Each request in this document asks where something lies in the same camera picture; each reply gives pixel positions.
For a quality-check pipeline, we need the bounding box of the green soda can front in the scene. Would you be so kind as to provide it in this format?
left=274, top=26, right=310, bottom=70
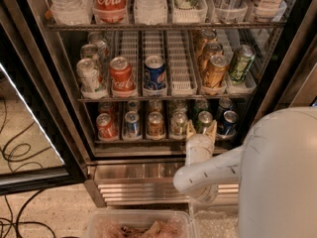
left=197, top=111, right=213, bottom=134

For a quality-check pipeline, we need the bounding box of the open glass fridge door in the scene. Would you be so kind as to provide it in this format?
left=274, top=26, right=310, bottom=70
left=0, top=0, right=87, bottom=195

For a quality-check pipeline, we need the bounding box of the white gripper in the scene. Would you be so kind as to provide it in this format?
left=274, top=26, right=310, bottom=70
left=185, top=120, right=217, bottom=166

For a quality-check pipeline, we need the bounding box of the blue pepsi can middle shelf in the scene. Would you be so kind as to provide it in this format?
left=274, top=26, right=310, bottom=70
left=144, top=56, right=166, bottom=90

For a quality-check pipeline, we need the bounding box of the clear bin with bubble wrap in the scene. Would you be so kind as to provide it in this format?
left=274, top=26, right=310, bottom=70
left=188, top=199, right=238, bottom=238

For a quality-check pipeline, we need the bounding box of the clear bin with brown items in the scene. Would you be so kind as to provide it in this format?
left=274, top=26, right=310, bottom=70
left=84, top=209, right=195, bottom=238

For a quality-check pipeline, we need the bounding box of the red coca cola can middle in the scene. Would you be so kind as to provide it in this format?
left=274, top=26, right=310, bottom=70
left=109, top=57, right=135, bottom=92

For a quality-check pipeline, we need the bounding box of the gold can shelf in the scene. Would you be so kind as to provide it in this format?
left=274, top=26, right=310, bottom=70
left=202, top=55, right=229, bottom=89
left=198, top=42, right=223, bottom=71

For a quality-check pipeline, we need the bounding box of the green soda can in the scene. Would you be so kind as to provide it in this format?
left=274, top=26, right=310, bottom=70
left=192, top=99, right=209, bottom=116
left=197, top=111, right=213, bottom=134

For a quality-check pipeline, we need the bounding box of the empty white shelf tray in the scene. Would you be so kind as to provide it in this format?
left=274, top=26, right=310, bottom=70
left=166, top=31, right=197, bottom=96

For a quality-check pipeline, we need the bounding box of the black floor cable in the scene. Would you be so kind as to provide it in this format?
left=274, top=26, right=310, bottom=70
left=0, top=188, right=57, bottom=238

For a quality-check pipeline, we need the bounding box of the clear water bottle top left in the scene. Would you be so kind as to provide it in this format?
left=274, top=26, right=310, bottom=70
left=46, top=0, right=93, bottom=20

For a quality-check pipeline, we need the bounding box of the green soda can behind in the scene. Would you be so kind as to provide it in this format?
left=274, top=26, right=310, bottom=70
left=192, top=99, right=209, bottom=116

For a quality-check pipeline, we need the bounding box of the green can middle shelf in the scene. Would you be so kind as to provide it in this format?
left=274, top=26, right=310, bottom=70
left=228, top=45, right=256, bottom=84

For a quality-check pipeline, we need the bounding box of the blue pepsi can bottom left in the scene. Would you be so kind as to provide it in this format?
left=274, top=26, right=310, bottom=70
left=125, top=111, right=141, bottom=138

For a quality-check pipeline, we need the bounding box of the red cola can bottom shelf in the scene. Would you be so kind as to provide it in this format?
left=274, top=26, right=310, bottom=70
left=96, top=113, right=118, bottom=140

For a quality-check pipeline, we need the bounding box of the white can middle shelf front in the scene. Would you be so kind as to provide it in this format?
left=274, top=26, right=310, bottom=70
left=76, top=59, right=105, bottom=93

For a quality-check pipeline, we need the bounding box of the gold can middle shelf front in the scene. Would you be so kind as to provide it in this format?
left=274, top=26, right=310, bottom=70
left=202, top=55, right=229, bottom=89

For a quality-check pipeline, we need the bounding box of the blue pepsi can bottom right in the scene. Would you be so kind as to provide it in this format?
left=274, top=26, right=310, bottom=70
left=217, top=110, right=239, bottom=135

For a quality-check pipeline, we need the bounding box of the orange soda can bottom shelf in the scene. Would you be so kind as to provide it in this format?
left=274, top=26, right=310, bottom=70
left=147, top=111, right=164, bottom=138

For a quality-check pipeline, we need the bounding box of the white green can bottom shelf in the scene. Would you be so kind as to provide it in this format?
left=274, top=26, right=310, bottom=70
left=170, top=111, right=188, bottom=138

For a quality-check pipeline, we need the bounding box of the blue pepsi can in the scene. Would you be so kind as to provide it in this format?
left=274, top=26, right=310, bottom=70
left=217, top=110, right=239, bottom=135
left=125, top=111, right=141, bottom=138

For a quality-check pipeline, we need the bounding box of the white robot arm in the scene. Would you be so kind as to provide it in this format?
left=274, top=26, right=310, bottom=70
left=173, top=107, right=317, bottom=238

